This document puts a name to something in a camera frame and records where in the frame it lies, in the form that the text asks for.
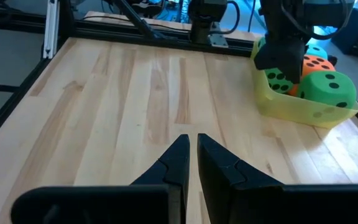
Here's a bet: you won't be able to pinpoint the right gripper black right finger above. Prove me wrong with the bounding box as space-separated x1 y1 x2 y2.
197 133 284 224

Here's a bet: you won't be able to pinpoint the black cabinet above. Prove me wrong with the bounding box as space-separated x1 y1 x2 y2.
331 7 358 57

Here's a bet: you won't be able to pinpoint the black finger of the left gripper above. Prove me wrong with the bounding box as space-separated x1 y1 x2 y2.
282 45 306 85
253 42 287 72

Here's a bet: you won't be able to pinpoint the black left camera cable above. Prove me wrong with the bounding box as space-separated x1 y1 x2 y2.
280 0 355 41

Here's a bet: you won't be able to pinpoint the green foam die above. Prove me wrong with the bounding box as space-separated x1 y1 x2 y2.
264 67 295 95
296 70 357 110

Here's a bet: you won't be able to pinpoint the orange foam die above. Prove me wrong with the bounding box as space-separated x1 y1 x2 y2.
288 54 336 97

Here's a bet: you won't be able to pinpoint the silver aluminium extrusions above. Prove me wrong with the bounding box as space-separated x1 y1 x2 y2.
42 0 60 60

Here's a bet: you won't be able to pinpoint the yellow translucent plastic bin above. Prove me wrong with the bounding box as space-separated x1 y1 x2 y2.
249 36 358 129

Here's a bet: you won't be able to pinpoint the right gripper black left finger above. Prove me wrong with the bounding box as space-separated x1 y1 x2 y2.
131 134 191 224

